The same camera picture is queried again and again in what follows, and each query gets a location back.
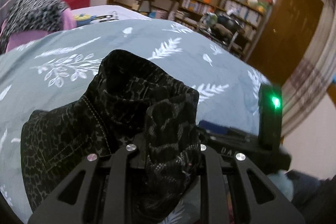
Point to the yellow blue toy pot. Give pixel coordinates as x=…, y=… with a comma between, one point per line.
x=84, y=19

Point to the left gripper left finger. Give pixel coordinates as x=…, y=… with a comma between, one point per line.
x=94, y=192

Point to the grey leaf print bedspread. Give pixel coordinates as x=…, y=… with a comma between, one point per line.
x=57, y=69

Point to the brown wooden door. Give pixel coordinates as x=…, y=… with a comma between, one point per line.
x=285, y=38

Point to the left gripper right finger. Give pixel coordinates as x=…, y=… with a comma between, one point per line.
x=237, y=191

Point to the dark grey quilted headboard cushion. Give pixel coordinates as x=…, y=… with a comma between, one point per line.
x=5, y=6

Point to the black white leopard garment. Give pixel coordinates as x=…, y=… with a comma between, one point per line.
x=28, y=11

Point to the black leopard print pants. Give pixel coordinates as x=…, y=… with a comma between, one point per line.
x=130, y=96

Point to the wooden bookshelf with books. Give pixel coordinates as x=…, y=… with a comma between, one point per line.
x=250, y=14

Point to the pink cloth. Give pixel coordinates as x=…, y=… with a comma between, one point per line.
x=31, y=35

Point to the white power strip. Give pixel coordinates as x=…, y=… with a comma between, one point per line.
x=110, y=17

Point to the dark chair with clothes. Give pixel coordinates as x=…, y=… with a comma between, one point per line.
x=221, y=29

